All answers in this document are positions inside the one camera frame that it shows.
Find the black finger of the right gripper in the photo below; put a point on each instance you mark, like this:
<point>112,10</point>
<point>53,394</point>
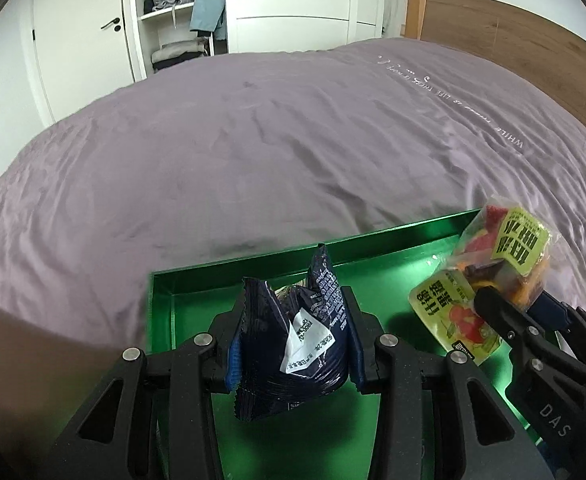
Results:
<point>557,338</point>

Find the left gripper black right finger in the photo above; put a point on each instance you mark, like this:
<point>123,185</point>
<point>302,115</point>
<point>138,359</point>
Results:
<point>439,417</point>

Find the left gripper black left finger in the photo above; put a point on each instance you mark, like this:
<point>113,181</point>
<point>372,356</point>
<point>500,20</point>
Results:
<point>151,417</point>

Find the yellow fruit jelly pouch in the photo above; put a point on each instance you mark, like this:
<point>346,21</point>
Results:
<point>444,302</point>

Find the clear mixed fruit snack bag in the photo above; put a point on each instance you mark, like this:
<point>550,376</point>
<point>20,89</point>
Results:
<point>509,248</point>

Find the dark blue snack packet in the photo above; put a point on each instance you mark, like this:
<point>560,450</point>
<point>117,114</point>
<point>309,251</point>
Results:
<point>292,343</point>

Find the wooden headboard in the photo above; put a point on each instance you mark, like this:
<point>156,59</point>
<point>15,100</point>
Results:
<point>545,54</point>

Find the purple bed cover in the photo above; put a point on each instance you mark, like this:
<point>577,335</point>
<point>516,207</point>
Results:
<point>243,154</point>

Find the folded light clothes pile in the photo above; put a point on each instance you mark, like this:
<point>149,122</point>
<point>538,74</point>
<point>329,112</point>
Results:
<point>176,53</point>

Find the white door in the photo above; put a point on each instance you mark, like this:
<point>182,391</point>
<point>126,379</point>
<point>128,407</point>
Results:
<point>81,50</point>

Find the white wardrobe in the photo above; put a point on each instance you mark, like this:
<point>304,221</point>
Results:
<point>254,26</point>

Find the blue-grey hanging jacket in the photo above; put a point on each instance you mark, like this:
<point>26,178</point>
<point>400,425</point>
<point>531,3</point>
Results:
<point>210,16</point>

